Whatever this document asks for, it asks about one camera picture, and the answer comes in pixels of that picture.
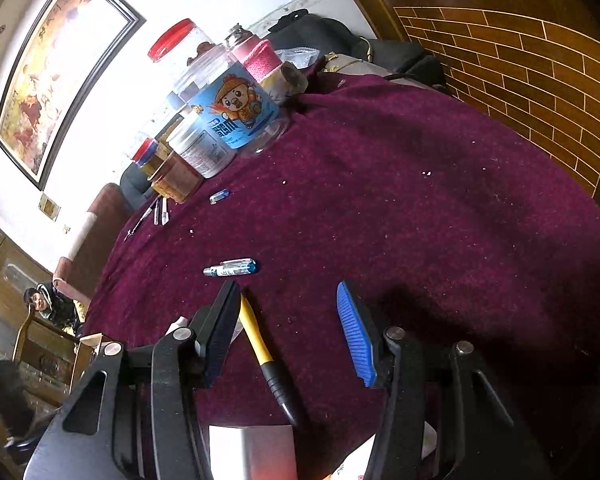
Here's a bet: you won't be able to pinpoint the white glue bottle orange cap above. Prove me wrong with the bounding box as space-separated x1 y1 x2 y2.
329 421 439 480

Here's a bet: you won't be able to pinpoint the white rectangular power bank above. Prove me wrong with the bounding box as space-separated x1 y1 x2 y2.
209 425 298 480

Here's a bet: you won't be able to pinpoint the yellow black pen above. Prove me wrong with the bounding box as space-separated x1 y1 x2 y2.
239 295 300 427

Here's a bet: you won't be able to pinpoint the blue silver clear pen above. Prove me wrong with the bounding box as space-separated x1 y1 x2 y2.
202 258 258 278

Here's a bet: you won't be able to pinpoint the cardboard box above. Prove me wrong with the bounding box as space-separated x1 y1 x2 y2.
70 333 107 390

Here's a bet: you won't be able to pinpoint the white small dropper bottle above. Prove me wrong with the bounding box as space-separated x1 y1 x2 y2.
166 316 189 335

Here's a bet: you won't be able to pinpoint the person in background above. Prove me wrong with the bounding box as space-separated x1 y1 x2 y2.
23 282 83 337

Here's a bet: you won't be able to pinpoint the brown chair back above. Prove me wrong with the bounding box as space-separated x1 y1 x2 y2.
53 183 132 304

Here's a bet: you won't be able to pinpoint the metal tweezers tools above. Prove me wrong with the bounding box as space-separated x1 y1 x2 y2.
124 196 170 240

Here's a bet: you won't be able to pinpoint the maroon tablecloth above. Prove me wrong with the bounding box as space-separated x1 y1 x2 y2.
86 74 600 479

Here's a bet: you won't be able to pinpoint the dark grey sofa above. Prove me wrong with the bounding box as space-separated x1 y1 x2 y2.
119 162 156 210

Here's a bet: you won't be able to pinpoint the amber honey jar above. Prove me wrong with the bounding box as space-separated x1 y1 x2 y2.
149 152 204 204

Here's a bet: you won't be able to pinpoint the red blue lid jar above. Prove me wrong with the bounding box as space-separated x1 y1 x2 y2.
132 139 172 179

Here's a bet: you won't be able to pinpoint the white label jar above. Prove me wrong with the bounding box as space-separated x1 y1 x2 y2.
166 114 236 179

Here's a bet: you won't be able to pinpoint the large cartoon label clear jar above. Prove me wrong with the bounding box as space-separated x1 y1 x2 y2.
173 46 289 155

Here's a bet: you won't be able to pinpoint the red lid clear jar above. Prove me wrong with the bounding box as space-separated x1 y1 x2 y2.
147 18 215 90

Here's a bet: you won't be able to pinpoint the pink cup stack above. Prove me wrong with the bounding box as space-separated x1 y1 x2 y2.
230 35 283 81

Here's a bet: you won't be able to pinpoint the black bag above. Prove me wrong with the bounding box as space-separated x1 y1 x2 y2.
266 9 449 94

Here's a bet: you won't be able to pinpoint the wooden brick pattern counter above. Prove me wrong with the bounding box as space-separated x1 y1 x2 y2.
354 0 600 206

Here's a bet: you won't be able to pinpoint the framed wall painting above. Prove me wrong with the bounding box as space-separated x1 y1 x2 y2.
0 0 145 191

